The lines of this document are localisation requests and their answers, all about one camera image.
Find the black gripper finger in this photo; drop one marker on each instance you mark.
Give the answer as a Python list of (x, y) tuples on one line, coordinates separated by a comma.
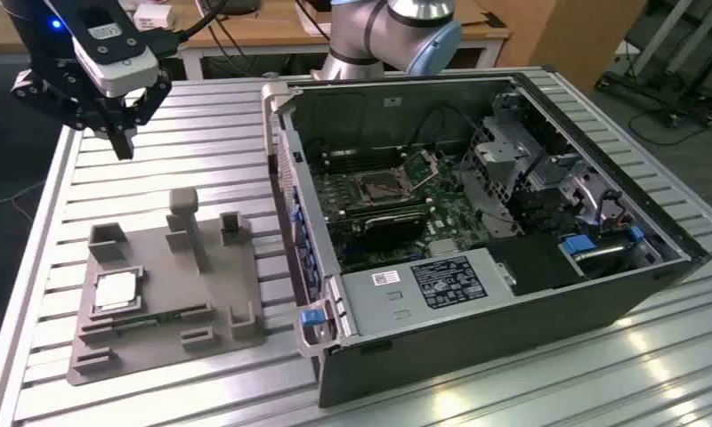
[(154, 102), (65, 107)]

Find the silver CPU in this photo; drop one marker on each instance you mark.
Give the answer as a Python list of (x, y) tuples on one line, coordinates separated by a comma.
[(119, 291)]

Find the CPU socket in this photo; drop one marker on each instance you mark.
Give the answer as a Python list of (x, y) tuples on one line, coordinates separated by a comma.
[(383, 189)]

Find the white labelled box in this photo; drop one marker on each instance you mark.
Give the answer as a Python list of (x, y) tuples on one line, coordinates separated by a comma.
[(154, 17)]

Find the black monitor foot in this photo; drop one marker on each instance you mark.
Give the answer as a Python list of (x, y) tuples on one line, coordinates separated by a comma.
[(238, 5)]

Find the wooden desk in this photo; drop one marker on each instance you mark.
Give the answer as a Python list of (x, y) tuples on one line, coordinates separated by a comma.
[(272, 26)]

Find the thin metal locking lever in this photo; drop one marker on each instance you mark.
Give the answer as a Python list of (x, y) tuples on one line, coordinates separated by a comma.
[(351, 161)]

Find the grey parts rack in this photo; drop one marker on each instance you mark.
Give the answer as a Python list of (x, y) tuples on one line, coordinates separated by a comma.
[(172, 284)]

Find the green RAM stick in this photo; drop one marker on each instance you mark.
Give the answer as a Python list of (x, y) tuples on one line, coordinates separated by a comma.
[(154, 319)]

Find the black graphics card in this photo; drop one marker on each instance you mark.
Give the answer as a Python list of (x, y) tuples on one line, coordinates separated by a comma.
[(391, 229)]

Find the blue case latch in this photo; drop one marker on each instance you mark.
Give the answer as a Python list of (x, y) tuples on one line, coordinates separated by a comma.
[(311, 318)]

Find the green motherboard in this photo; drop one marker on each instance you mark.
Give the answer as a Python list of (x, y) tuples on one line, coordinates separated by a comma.
[(446, 222)]

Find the grey metal drive cage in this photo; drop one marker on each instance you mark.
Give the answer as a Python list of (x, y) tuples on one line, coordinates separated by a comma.
[(499, 155)]

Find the silver chipset heatsink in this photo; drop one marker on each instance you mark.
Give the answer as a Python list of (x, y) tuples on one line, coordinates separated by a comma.
[(450, 247)]

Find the grey power supply unit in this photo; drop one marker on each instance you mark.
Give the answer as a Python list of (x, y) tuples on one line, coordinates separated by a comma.
[(380, 307)]

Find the wooden cabinet panel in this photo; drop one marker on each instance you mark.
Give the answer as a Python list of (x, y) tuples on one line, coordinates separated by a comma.
[(575, 35)]

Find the black open PC case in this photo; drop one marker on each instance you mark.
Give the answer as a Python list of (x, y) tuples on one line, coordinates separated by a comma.
[(451, 356)]

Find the blue disk carrier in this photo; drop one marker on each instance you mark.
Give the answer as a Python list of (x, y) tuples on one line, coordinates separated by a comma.
[(577, 247)]

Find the black wheeled equipment stand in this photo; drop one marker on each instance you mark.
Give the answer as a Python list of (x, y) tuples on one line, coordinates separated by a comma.
[(659, 95)]

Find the small blue clip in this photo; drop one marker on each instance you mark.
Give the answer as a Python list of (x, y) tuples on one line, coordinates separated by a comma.
[(637, 234)]

